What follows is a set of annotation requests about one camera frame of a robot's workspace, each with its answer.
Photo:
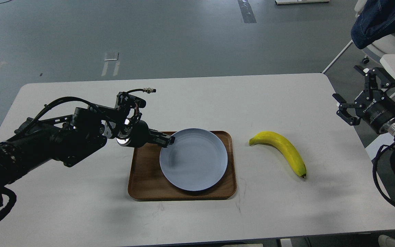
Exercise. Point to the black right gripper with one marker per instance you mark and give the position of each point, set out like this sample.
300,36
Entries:
376,110

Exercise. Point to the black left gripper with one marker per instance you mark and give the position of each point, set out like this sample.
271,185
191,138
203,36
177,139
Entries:
141,135

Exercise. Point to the blue round plate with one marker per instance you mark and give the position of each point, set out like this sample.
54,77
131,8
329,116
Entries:
196,161

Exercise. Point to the yellow banana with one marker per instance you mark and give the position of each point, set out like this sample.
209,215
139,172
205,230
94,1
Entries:
285,147

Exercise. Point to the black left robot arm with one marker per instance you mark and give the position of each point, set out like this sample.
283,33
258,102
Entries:
69,129

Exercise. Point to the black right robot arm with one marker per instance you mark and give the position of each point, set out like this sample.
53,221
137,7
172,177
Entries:
372,105

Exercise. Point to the brown wooden tray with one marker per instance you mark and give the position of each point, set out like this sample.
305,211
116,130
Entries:
147,182

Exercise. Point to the white office chair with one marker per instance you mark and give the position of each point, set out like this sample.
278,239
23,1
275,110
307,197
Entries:
373,52

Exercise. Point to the blue denim jacket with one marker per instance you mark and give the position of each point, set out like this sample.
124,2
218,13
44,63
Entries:
376,20

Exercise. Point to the white shoe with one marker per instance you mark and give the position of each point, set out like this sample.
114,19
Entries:
386,241

